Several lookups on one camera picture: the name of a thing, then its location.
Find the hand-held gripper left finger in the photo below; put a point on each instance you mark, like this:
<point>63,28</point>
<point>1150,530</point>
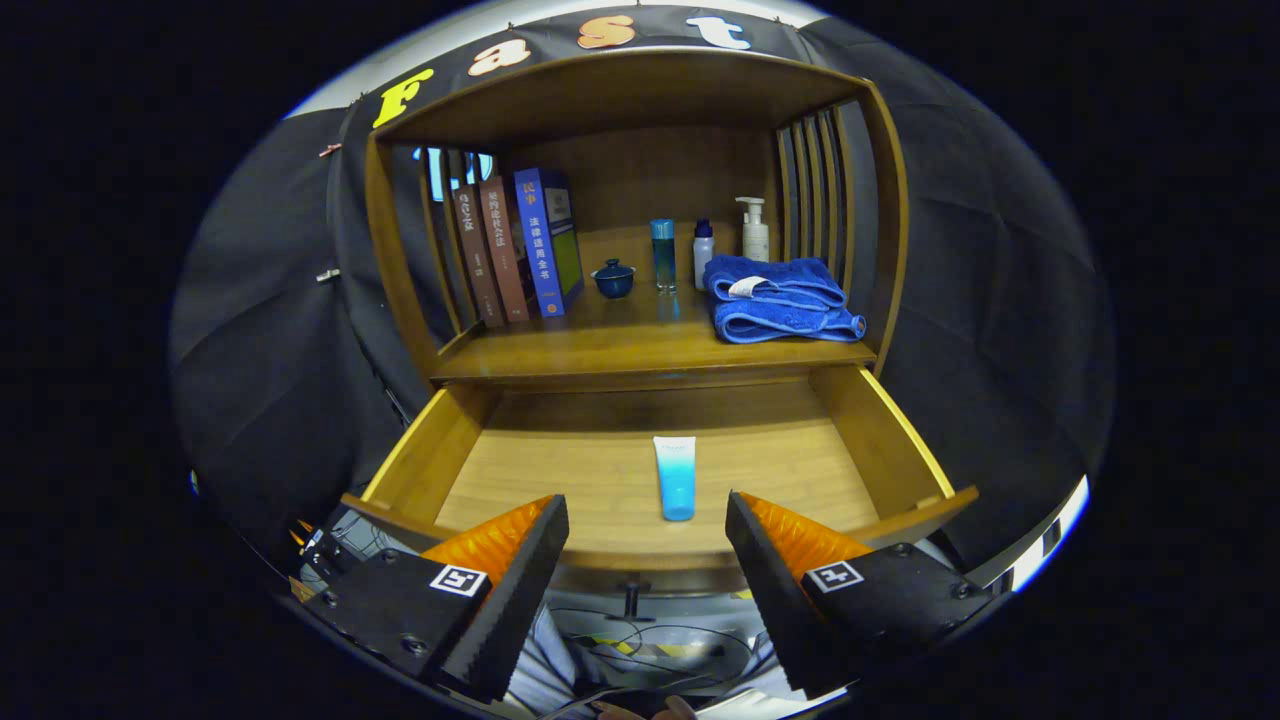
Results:
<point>505,610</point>

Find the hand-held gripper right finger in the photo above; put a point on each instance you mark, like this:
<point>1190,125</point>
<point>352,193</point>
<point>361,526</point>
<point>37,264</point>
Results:
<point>780,600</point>

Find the wooden drawer with black knob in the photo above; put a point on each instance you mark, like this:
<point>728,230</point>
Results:
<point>560,470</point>

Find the blue and white tube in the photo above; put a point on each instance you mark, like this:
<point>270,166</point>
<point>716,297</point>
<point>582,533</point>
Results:
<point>676,480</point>

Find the black power strip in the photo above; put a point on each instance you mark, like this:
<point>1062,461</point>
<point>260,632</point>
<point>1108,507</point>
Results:
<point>320,550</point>

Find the blue folded towel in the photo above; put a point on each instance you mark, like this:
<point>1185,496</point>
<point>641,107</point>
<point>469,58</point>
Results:
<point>790,320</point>

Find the blue lidded teacup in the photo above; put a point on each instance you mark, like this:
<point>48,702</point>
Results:
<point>613,282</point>

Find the white bottle with blue cap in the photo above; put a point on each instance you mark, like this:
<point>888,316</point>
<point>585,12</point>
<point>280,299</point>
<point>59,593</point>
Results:
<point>703,260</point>

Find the dark brown book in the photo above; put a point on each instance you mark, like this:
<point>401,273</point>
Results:
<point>478,260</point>

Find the reddish brown book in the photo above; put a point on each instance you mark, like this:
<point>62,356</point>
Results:
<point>503,250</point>

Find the white pump bottle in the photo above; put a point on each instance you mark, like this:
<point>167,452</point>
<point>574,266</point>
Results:
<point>755,240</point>

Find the black backdrop cloth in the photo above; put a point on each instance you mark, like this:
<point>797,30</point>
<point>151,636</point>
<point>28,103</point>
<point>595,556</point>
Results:
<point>250,350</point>

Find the teal glass bottle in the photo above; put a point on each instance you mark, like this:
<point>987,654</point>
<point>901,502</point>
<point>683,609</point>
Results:
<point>663,255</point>

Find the blue book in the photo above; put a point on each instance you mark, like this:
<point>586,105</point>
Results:
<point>540,245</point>

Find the wooden cabinet with shelf frame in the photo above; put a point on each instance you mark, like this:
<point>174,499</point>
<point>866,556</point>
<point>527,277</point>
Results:
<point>620,95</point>

